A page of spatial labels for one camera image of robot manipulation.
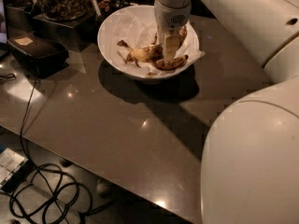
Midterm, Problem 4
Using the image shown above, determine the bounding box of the glass jar of nuts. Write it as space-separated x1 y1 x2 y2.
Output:
37 0 89 21

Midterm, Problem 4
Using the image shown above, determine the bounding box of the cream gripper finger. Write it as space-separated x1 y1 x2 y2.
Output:
164 34 179 61

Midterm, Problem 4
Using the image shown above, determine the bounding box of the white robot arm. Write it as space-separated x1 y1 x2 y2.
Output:
155 0 299 224

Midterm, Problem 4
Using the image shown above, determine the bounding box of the white grey box on floor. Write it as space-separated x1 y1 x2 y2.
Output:
0 148 32 193

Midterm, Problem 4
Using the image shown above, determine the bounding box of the small banana peel piece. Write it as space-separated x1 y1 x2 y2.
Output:
152 54 189 71

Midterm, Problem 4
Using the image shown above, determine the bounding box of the black box with label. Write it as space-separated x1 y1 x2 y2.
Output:
7 33 69 78

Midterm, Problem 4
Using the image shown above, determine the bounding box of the brown spotted banana peel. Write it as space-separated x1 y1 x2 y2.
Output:
116 25 189 68

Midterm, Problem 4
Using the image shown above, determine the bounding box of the white paper napkin liner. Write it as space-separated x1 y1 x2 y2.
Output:
106 5 206 77

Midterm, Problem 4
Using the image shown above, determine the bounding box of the dark metal stand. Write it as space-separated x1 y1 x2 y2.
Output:
33 11 97 51

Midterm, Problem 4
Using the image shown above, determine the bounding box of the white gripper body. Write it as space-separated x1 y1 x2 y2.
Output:
154 0 192 36

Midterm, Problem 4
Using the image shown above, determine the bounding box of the white ceramic bowl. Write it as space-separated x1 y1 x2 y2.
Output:
96 5 200 85

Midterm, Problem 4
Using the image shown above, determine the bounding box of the black cable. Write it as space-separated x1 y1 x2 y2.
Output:
8 66 120 224

